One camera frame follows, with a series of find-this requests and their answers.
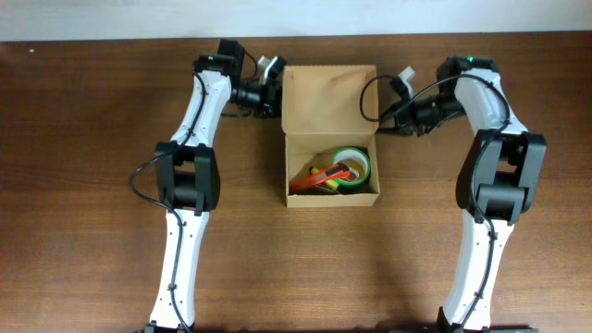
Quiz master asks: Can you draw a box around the small yellow tape roll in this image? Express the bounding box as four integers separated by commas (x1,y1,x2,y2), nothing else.
343,159,366,182

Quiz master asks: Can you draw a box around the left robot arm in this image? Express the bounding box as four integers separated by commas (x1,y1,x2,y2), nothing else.
145,39,287,332

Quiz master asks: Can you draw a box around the brown cardboard box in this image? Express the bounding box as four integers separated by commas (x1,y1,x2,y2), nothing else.
281,65,380,208

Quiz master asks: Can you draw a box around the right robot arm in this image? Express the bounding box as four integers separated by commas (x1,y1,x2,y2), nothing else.
377,56,548,332

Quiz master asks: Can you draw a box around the yellow highlighter with blue cap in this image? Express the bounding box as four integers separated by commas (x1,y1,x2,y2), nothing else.
309,166,339,190

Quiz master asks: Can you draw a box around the orange and black stapler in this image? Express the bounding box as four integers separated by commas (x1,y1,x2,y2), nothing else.
294,185,340,195

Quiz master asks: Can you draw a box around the green tape roll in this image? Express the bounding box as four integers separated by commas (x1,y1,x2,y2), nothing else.
331,147,372,188

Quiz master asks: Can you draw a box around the orange utility knife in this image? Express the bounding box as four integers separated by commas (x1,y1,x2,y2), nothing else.
289,162,353,194

